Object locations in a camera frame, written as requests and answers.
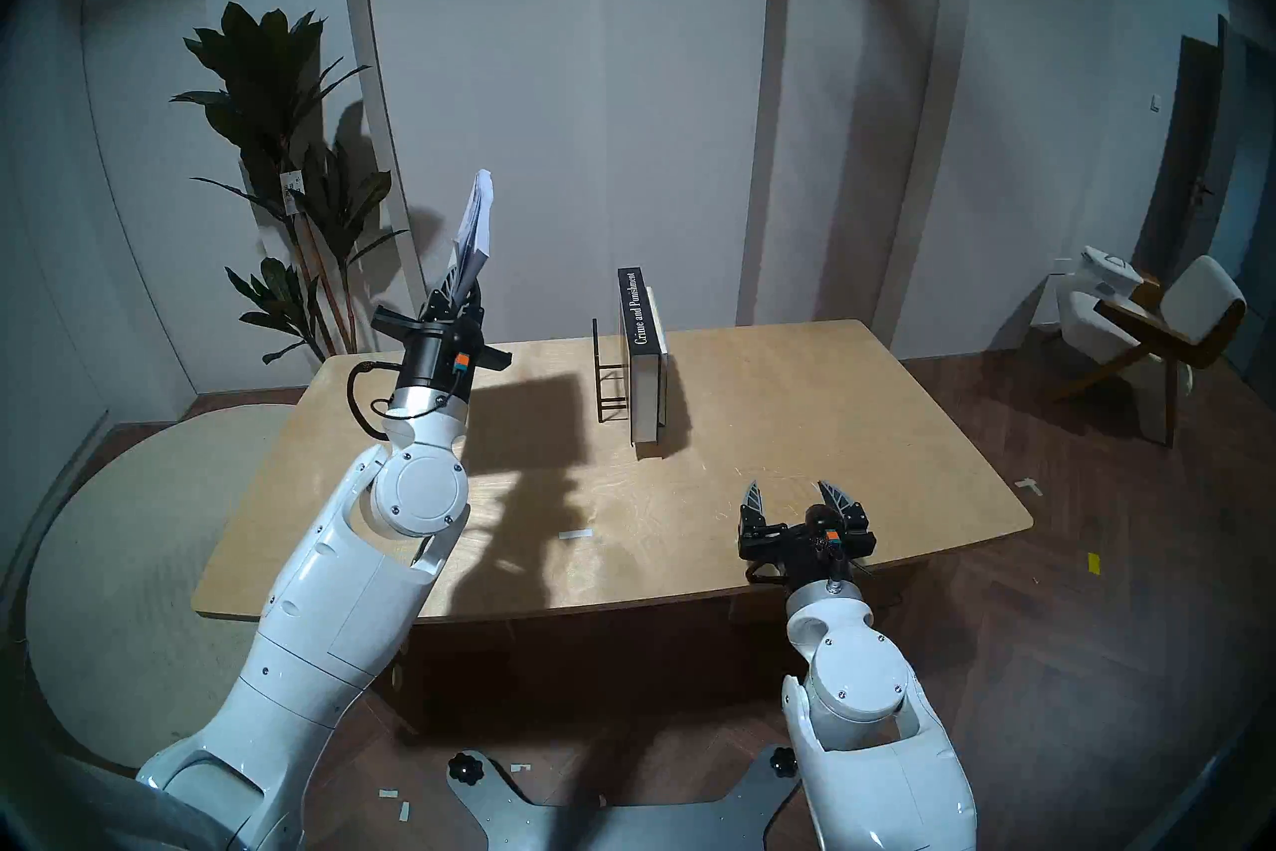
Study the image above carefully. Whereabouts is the dark door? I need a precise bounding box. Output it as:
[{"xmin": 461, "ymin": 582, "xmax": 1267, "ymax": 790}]
[{"xmin": 1136, "ymin": 13, "xmax": 1276, "ymax": 381}]

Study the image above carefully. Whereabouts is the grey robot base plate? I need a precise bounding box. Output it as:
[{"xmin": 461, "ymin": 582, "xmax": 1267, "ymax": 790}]
[{"xmin": 446, "ymin": 744, "xmax": 803, "ymax": 851}]

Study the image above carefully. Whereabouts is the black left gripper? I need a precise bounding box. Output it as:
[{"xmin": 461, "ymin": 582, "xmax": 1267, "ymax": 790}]
[{"xmin": 371, "ymin": 246, "xmax": 512, "ymax": 401}]

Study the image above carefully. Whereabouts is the large white paperback book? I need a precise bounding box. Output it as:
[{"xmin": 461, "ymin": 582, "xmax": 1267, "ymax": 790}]
[{"xmin": 451, "ymin": 169, "xmax": 497, "ymax": 282}]

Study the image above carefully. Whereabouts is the black wire book stand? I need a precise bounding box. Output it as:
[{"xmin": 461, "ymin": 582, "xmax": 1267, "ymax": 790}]
[{"xmin": 591, "ymin": 318, "xmax": 631, "ymax": 423}]

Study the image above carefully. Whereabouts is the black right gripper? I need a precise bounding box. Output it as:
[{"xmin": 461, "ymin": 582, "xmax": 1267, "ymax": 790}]
[{"xmin": 738, "ymin": 480, "xmax": 878, "ymax": 583}]

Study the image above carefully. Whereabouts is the round beige rug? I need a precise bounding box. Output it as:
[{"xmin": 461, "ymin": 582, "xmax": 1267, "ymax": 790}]
[{"xmin": 25, "ymin": 403, "xmax": 330, "ymax": 770}]

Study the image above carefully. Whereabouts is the white plastic container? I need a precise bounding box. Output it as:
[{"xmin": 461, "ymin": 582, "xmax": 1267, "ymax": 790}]
[{"xmin": 1082, "ymin": 246, "xmax": 1145, "ymax": 300}]

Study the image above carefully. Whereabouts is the white wooden armchair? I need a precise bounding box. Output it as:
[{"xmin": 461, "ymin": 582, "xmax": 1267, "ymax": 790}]
[{"xmin": 1042, "ymin": 254, "xmax": 1249, "ymax": 449}]

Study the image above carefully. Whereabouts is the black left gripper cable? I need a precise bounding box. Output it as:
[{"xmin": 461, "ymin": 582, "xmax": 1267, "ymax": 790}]
[{"xmin": 345, "ymin": 358, "xmax": 402, "ymax": 443}]

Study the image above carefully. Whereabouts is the thick black hardcover book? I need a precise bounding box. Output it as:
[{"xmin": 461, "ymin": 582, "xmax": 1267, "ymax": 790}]
[{"xmin": 616, "ymin": 266, "xmax": 669, "ymax": 461}]

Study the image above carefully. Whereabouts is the tall green potted plant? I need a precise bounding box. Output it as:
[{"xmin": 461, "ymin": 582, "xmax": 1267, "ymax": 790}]
[{"xmin": 171, "ymin": 1, "xmax": 410, "ymax": 366}]

